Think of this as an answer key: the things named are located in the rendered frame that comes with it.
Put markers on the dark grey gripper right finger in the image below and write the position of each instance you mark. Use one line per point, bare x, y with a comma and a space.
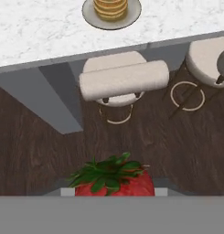
162, 188

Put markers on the grey round plate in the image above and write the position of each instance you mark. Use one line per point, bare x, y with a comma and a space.
133, 13

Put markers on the red strawberry with green leaves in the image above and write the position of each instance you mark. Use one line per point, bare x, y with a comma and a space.
116, 179

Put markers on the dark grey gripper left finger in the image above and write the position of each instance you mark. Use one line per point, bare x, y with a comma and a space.
65, 189

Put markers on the stack of golden pancakes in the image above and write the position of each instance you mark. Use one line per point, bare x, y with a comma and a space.
110, 9

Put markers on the cream upholstered bar stool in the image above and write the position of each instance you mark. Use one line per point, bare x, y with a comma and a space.
204, 64
122, 79

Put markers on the grey dining counter base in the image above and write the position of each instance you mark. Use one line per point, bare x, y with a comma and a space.
52, 97

